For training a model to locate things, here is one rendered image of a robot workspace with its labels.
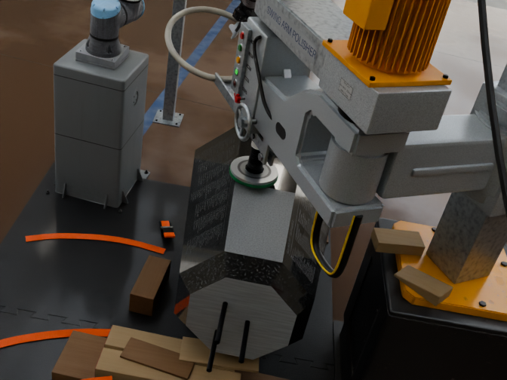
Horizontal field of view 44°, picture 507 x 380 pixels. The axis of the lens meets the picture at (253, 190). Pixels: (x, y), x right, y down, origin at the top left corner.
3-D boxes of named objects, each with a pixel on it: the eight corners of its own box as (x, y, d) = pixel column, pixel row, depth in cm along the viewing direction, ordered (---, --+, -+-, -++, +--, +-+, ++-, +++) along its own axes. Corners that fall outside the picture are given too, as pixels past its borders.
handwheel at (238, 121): (266, 147, 248) (273, 114, 240) (243, 148, 244) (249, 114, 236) (252, 127, 259) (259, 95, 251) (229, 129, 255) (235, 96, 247)
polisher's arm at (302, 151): (371, 246, 218) (416, 124, 190) (313, 255, 209) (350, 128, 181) (284, 136, 271) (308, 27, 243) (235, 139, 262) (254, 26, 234)
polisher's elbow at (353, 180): (357, 171, 221) (372, 122, 210) (384, 203, 207) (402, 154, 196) (308, 174, 214) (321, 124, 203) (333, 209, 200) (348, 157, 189)
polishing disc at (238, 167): (242, 152, 291) (242, 150, 290) (284, 169, 285) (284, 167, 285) (222, 173, 274) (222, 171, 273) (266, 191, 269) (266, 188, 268)
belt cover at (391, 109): (434, 140, 187) (453, 90, 177) (362, 146, 177) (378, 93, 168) (296, 16, 256) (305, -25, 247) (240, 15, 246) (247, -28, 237)
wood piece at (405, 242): (415, 240, 269) (419, 231, 266) (421, 255, 261) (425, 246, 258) (370, 236, 266) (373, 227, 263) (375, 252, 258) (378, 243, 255)
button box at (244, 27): (243, 96, 257) (254, 29, 241) (237, 96, 256) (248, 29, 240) (236, 87, 263) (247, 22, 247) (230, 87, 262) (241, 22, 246)
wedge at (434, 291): (449, 295, 243) (453, 286, 241) (435, 307, 237) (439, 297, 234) (407, 266, 254) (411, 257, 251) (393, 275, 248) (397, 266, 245)
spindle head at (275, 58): (312, 158, 252) (339, 54, 227) (262, 163, 244) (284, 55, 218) (276, 114, 278) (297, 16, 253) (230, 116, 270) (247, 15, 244)
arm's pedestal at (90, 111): (42, 196, 376) (38, 65, 327) (78, 154, 417) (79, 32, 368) (122, 216, 372) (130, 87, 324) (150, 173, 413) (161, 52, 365)
